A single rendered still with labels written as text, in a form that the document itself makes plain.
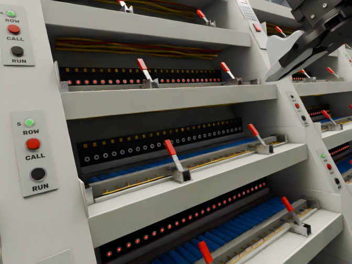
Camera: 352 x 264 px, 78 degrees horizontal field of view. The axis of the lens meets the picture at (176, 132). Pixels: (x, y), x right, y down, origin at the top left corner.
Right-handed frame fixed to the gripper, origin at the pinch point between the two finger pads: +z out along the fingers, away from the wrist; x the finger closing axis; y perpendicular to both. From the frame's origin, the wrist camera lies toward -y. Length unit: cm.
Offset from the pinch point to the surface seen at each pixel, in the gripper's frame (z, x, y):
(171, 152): 18.2, 12.6, -3.8
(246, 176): 17.5, -3.3, -13.3
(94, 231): 17.2, 29.6, -12.7
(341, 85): 16, -79, 8
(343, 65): 17, -100, 20
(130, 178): 22.5, 20.7, -6.0
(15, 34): 15.0, 34.8, 20.1
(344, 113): 28, -100, -2
